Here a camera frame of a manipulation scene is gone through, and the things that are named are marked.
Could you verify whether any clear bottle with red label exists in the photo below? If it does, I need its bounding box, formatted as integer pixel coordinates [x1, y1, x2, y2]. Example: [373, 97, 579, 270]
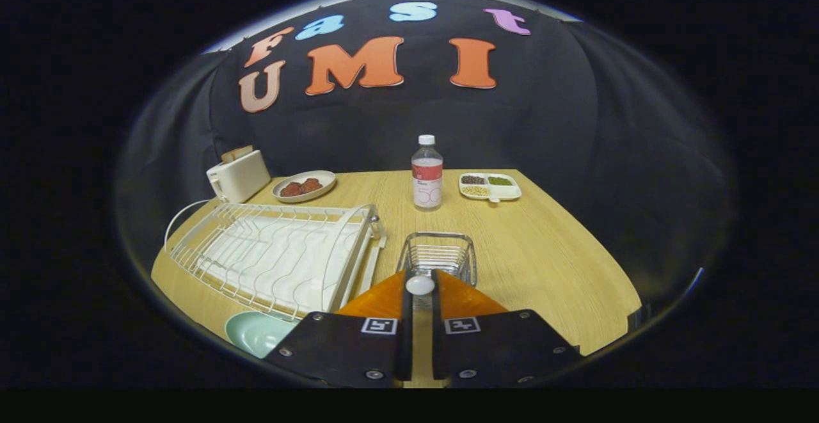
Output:
[411, 134, 444, 212]

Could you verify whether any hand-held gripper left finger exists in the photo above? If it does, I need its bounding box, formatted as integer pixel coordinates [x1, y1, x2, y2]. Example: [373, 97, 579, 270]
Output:
[264, 268, 415, 387]

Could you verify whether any white divided dish with beans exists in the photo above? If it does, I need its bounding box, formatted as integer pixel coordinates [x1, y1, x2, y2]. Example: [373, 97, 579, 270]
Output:
[458, 173, 523, 204]

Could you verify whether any white wire dish rack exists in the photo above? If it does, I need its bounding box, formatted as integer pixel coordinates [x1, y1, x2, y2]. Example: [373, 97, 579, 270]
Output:
[164, 199, 388, 322]

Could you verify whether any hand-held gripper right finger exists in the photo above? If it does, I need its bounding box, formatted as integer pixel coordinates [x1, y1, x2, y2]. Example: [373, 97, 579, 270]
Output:
[431, 268, 582, 387]

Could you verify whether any white spoon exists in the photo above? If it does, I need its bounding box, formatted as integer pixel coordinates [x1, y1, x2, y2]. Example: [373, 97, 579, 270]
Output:
[405, 275, 437, 297]

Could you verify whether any metal wire basket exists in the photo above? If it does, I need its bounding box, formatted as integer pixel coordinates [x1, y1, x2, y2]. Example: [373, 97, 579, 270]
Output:
[397, 232, 479, 312]

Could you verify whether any black backdrop cloth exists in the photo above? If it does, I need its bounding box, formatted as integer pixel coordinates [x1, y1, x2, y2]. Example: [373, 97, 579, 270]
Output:
[118, 0, 730, 321]

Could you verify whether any mint green plate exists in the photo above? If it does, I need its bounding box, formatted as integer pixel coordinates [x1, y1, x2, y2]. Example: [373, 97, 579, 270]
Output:
[225, 311, 299, 360]

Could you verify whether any white plate with meat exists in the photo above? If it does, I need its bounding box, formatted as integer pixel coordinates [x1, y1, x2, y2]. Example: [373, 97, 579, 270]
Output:
[272, 170, 337, 204]

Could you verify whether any white toaster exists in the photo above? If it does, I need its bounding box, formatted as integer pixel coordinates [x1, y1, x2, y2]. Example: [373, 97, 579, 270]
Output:
[206, 150, 272, 204]

